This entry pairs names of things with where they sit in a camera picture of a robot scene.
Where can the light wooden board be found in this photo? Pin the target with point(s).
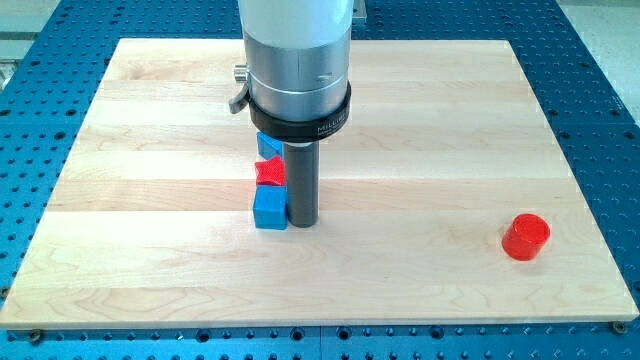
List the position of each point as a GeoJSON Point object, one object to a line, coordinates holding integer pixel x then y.
{"type": "Point", "coordinates": [150, 223]}

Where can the blue cube block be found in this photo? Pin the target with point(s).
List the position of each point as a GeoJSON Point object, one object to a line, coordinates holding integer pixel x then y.
{"type": "Point", "coordinates": [269, 207]}

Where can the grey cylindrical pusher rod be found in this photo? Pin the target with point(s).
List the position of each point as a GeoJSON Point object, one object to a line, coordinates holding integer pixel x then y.
{"type": "Point", "coordinates": [302, 174]}

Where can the red star block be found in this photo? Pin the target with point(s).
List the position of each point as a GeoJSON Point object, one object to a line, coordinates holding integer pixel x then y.
{"type": "Point", "coordinates": [271, 172]}

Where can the blue block behind star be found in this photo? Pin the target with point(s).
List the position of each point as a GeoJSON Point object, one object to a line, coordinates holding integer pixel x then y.
{"type": "Point", "coordinates": [268, 147]}

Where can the red cylinder block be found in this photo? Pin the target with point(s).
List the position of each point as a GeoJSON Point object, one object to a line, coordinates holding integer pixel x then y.
{"type": "Point", "coordinates": [525, 237]}

